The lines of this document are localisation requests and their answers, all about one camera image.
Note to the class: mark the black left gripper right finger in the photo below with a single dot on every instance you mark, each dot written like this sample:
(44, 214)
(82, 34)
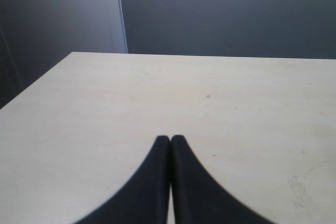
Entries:
(198, 197)

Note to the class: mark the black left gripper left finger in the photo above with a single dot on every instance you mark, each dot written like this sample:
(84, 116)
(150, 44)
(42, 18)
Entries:
(144, 198)

